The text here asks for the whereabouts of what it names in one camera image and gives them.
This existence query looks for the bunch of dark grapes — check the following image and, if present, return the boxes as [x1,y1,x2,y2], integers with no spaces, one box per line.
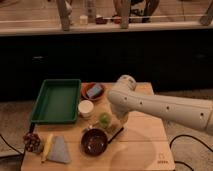
[23,133,41,152]

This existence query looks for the orange bowl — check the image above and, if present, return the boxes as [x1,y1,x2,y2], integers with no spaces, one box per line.
[81,82,105,101]

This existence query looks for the grey blue cloth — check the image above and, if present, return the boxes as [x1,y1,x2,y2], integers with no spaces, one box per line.
[47,136,71,164]

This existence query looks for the green plastic tray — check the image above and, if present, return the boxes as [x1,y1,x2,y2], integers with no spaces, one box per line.
[31,79,81,124]

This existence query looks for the dark purple pan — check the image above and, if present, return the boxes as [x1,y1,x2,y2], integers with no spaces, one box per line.
[80,128,123,157]

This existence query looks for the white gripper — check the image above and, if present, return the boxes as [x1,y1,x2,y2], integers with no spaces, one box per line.
[110,104,129,125]

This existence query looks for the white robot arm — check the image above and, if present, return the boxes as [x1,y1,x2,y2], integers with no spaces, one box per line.
[107,75,213,136]

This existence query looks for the black cable right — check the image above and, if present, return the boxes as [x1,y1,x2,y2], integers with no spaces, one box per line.
[169,134,213,171]

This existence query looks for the blue sponge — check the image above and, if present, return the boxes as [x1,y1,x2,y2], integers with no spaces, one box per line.
[86,84,102,98]

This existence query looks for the black cable left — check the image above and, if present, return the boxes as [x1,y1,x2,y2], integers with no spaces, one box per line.
[0,133,26,171]

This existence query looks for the white paper cup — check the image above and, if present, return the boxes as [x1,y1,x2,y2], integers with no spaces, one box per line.
[78,100,94,117]

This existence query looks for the green lime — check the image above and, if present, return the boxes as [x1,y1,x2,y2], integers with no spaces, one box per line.
[98,113,111,128]

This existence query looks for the black cable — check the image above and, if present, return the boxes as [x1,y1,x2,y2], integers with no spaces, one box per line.
[0,133,26,171]
[169,134,213,171]

